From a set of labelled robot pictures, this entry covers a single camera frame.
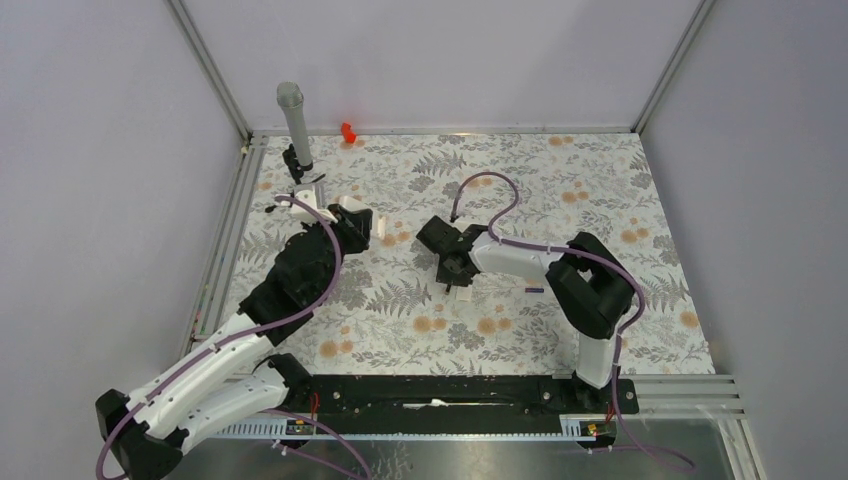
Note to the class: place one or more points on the floral table mat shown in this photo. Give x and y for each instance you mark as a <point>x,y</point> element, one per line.
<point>389,315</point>

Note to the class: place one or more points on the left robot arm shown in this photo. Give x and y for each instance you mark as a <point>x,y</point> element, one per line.
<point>235,372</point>

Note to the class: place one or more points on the grey microphone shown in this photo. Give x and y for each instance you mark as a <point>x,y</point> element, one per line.
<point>290,99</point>

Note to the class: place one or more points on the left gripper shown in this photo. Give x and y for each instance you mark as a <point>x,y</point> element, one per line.
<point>353,225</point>

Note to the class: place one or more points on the black microphone stand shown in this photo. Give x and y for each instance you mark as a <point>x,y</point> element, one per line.
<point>296,170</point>

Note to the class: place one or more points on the white battery cover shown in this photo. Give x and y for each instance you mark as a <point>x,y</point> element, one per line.
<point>464,294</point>

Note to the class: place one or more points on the red plastic block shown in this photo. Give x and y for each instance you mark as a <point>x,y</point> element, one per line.
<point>348,134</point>

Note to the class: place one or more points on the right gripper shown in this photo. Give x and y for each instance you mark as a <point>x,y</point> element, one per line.
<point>443,276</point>

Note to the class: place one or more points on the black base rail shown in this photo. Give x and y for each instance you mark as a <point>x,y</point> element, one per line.
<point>455,405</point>

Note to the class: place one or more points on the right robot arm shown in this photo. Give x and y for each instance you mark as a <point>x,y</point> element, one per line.
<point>592,288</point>

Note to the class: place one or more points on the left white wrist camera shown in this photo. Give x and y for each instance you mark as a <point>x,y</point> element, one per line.
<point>312,195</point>

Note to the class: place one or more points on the white red remote control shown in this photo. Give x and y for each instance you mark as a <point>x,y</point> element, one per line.
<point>363,217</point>

